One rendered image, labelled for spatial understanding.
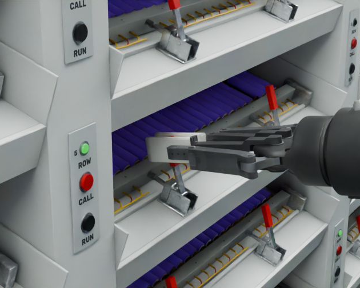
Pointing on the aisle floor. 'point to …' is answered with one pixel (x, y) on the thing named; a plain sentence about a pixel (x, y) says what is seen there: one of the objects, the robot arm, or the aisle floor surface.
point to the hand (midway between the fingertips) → (176, 147)
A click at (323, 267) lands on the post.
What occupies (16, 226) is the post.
